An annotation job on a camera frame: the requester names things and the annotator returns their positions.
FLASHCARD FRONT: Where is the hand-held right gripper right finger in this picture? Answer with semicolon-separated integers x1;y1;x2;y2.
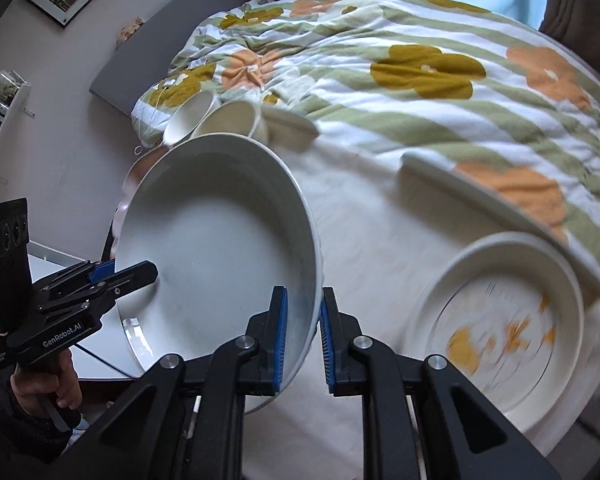
319;287;563;480

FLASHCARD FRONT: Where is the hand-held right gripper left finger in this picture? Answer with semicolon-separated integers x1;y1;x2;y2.
50;286;288;480

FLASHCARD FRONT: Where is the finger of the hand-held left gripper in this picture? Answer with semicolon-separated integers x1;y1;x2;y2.
41;259;117;297
35;260;159;324

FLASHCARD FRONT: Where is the large white ridged dish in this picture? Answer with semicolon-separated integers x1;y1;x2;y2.
114;132;326;416

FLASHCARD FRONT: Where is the pink plate with handle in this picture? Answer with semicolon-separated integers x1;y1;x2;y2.
109;146;180;261

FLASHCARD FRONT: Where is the white floral plate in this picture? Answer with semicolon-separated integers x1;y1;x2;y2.
405;232;600;436

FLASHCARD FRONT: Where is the person's left forearm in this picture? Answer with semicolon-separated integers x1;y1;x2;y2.
0;375;76;467

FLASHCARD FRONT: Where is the person's left hand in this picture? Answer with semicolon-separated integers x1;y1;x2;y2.
10;348;82;432

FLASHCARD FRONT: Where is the cream printed tablecloth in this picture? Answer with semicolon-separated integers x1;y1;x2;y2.
240;130;600;480

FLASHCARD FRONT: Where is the clear jar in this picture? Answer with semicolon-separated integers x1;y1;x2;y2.
0;69;26;98

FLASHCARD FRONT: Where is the grey headboard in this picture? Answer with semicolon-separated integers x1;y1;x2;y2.
89;0;301;116

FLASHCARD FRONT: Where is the long white plate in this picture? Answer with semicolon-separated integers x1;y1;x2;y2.
400;152;571;246

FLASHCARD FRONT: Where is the small white plate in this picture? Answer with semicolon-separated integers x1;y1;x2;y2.
260;107;321;152

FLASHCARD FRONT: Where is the small figurine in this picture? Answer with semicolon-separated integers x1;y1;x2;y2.
117;17;146;43

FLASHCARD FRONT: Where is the floral striped blanket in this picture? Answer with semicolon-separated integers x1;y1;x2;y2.
130;0;600;291

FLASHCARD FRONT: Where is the brown curtain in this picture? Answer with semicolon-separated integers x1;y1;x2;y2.
537;0;600;121

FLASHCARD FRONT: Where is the white wall shelf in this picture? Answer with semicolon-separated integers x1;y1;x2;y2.
0;67;33;196

